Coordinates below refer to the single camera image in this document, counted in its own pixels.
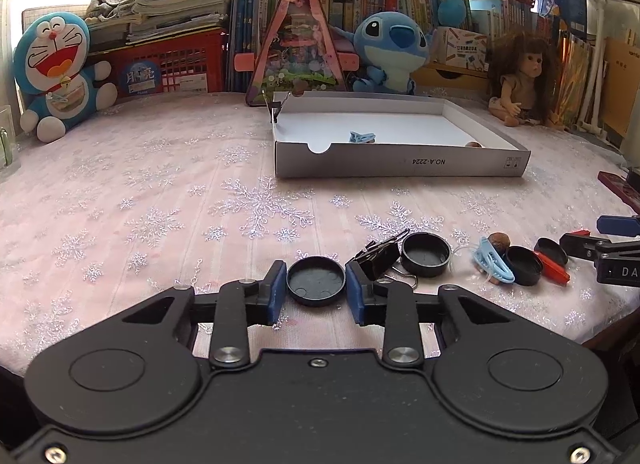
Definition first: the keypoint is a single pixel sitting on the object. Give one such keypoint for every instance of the blue alien plush toy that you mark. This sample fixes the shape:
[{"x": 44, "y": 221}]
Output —
[{"x": 390, "y": 49}]

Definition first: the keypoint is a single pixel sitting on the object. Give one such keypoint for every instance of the brown walnut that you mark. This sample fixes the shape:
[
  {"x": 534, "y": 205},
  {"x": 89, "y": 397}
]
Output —
[{"x": 499, "y": 241}]

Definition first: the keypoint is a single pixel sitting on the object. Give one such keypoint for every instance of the red plastic crate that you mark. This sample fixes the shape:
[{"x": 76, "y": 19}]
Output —
[{"x": 175, "y": 64}]

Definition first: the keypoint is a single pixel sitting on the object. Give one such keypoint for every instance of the clear glass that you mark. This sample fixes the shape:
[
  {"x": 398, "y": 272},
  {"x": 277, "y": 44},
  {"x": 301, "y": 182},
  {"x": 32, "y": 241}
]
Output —
[{"x": 4, "y": 136}]

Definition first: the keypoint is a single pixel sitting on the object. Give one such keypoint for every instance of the pink snowflake tablecloth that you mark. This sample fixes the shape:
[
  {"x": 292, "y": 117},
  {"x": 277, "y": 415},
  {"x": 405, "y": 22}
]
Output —
[{"x": 150, "y": 204}]

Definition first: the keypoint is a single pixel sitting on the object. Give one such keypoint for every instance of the gold foil bags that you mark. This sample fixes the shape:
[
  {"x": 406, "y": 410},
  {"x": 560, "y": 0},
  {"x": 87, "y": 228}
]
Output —
[{"x": 575, "y": 74}]

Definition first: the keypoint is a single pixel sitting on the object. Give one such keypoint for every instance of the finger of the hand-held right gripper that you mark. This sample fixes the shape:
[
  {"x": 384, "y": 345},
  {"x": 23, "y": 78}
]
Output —
[
  {"x": 582, "y": 244},
  {"x": 620, "y": 226}
]

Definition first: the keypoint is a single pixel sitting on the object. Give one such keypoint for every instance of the row of light blue books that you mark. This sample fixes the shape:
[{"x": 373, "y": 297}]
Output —
[{"x": 495, "y": 16}]

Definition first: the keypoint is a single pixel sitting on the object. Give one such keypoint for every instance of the black binder clip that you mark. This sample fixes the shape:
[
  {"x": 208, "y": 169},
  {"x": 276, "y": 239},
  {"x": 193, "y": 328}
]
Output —
[{"x": 377, "y": 259}]

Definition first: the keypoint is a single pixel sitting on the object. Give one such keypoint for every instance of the light blue clothespin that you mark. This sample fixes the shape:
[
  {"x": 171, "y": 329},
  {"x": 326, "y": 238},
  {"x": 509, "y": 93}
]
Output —
[
  {"x": 362, "y": 137},
  {"x": 492, "y": 261}
]

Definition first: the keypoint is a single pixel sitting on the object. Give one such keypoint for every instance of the white cardboard box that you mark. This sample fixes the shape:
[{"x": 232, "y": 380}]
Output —
[{"x": 380, "y": 159}]

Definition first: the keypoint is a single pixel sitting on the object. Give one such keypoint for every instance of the brown cardboard sheet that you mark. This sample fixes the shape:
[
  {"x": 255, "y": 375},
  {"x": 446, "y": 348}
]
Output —
[{"x": 622, "y": 84}]

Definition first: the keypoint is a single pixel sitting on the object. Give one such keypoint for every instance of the blue plush ball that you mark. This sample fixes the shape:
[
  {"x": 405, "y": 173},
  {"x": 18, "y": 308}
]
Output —
[{"x": 451, "y": 10}]

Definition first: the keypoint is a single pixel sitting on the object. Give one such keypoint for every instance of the red plastic clip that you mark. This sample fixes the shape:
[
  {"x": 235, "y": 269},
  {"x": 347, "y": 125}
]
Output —
[{"x": 556, "y": 271}]

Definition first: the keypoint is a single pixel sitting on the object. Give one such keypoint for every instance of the row of shelf books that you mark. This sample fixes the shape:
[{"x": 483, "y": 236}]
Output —
[{"x": 350, "y": 1}]

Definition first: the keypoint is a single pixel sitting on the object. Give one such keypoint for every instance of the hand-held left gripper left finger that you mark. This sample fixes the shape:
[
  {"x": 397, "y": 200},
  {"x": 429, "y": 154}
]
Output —
[{"x": 275, "y": 294}]

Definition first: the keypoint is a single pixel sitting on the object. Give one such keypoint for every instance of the black bottle cap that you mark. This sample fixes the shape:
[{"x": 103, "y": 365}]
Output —
[
  {"x": 316, "y": 280},
  {"x": 425, "y": 255},
  {"x": 524, "y": 266},
  {"x": 550, "y": 250}
]

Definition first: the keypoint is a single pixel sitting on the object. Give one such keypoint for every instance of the dark red case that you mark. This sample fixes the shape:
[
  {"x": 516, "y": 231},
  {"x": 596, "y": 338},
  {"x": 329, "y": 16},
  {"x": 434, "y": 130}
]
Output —
[{"x": 620, "y": 188}]

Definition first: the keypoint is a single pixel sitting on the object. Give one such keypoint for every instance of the pink triangular toy display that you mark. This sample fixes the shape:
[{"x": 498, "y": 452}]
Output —
[{"x": 297, "y": 54}]

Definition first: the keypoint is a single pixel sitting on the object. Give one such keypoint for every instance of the white printed carton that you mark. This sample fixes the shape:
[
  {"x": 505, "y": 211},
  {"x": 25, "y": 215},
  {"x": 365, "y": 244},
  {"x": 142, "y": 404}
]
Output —
[{"x": 460, "y": 46}]

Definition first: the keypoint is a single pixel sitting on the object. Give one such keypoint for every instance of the blue cat plush toy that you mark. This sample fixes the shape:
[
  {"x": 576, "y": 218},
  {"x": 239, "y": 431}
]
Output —
[{"x": 55, "y": 69}]

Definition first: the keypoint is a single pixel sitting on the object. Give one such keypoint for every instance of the wooden drawer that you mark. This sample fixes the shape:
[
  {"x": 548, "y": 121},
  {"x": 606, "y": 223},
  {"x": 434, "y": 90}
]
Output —
[{"x": 450, "y": 78}]

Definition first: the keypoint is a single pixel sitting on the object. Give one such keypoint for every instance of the brown-haired doll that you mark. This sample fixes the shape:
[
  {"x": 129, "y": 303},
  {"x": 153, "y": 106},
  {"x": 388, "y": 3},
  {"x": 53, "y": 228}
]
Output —
[{"x": 525, "y": 69}]

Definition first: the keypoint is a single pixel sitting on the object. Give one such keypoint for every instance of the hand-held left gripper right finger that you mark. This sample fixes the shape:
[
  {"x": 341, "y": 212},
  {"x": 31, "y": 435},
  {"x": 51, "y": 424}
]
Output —
[{"x": 357, "y": 294}]

